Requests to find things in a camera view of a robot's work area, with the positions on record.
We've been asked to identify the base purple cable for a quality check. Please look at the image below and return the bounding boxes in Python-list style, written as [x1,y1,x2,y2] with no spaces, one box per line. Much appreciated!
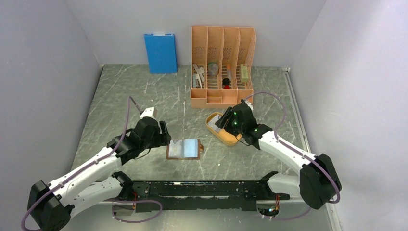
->
[259,205,311,221]
[110,199,163,224]

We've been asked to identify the orange glue stick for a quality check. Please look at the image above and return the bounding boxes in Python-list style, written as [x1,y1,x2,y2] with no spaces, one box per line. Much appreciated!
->
[226,64,232,81]

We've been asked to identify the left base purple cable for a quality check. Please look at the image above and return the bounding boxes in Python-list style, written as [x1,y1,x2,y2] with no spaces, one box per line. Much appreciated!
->
[110,199,163,224]

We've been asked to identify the black red small object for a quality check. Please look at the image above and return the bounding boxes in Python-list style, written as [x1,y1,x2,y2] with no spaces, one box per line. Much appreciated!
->
[222,78,232,89]

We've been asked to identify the green eraser block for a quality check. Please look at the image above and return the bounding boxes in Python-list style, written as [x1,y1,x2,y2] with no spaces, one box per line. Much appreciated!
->
[240,64,249,85]

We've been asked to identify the orange desk organizer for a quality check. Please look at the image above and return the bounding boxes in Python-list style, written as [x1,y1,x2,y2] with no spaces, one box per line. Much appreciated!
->
[190,26,256,108]

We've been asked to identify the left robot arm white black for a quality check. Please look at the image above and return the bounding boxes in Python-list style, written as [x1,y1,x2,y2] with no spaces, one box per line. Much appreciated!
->
[21,116,171,231]

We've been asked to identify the blue box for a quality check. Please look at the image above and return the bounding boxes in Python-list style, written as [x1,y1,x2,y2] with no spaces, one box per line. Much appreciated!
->
[144,33,178,74]

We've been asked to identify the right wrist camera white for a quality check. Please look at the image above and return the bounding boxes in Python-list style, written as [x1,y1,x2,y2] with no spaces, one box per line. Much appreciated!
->
[241,99,254,111]

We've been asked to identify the grey metal clips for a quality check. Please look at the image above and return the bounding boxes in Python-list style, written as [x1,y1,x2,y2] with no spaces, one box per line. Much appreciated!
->
[192,64,205,89]

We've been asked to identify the brown leather card holder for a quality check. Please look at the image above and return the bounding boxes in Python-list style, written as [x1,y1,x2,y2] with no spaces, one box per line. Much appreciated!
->
[166,138,204,160]

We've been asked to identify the credit cards stack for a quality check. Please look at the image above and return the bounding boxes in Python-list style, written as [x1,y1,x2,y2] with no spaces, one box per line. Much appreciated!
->
[208,123,221,133]

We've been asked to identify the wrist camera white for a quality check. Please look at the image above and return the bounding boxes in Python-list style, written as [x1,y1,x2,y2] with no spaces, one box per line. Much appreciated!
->
[140,107,157,119]
[241,99,254,111]

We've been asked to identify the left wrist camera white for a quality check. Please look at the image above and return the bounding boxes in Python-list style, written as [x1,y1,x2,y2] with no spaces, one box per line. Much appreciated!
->
[140,107,157,119]

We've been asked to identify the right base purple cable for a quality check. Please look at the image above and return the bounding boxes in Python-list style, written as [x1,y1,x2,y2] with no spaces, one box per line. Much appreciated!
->
[259,205,311,221]

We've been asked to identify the yellow oval tray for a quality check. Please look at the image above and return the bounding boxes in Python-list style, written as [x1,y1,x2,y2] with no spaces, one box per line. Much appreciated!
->
[206,112,242,147]

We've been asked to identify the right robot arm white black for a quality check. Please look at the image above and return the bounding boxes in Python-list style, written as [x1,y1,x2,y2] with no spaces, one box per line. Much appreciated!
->
[207,101,342,209]

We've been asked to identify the grey round tin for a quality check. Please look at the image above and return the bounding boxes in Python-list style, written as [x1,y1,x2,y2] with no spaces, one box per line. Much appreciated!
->
[207,62,219,77]

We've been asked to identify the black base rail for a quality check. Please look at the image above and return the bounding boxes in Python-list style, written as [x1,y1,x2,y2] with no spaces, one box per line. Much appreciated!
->
[114,180,290,212]

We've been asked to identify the silver VIP credit card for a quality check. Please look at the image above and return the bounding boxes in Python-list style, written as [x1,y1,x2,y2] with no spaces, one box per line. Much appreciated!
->
[168,139,184,158]

